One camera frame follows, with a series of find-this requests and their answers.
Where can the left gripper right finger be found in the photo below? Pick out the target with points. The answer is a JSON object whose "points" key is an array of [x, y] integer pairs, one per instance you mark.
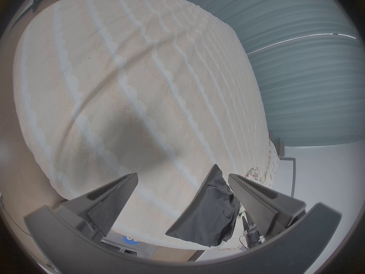
{"points": [[262, 210]]}

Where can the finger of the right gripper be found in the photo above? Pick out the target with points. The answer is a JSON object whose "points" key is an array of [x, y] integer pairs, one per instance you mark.
{"points": [[245, 223]]}

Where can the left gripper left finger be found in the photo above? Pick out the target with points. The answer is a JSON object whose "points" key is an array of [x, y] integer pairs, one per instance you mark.
{"points": [[105, 213]]}

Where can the black T-shirt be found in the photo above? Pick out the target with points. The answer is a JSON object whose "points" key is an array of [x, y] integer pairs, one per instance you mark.
{"points": [[208, 215]]}

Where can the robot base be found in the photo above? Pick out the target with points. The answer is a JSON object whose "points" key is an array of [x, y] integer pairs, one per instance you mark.
{"points": [[128, 243]]}

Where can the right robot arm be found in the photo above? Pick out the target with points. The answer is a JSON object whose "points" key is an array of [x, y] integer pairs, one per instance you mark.
{"points": [[253, 235]]}

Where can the bed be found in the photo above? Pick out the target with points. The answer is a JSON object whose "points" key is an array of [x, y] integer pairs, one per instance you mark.
{"points": [[128, 96]]}

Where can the white printed pillow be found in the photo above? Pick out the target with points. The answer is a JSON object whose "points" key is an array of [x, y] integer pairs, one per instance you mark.
{"points": [[273, 164]]}

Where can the grey bedside table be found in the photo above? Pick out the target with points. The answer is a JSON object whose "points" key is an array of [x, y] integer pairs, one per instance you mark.
{"points": [[278, 144]]}

